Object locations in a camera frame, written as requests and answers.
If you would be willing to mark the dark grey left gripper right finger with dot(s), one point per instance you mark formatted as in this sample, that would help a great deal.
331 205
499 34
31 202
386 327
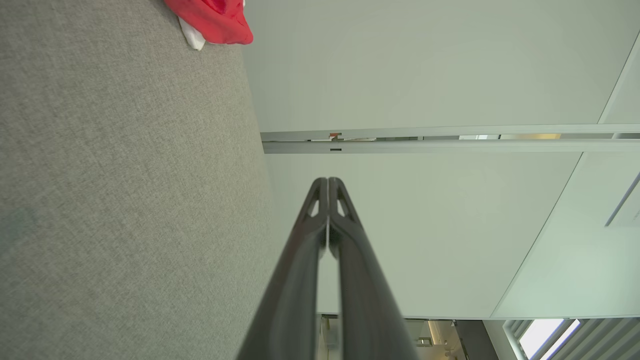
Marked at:
370 315

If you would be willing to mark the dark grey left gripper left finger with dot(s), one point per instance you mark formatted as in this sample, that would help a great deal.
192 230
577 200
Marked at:
290 310

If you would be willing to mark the red t-shirt with white sleeves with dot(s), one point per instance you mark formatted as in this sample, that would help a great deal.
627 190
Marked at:
220 25

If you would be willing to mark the window with grey blinds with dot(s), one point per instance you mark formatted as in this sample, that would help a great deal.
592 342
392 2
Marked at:
545 337

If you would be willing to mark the grey fabric sofa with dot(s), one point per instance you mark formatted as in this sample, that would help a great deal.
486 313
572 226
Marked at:
125 175

